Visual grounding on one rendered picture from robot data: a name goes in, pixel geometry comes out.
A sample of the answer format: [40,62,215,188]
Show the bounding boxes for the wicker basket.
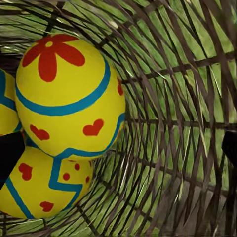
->
[0,0,237,237]

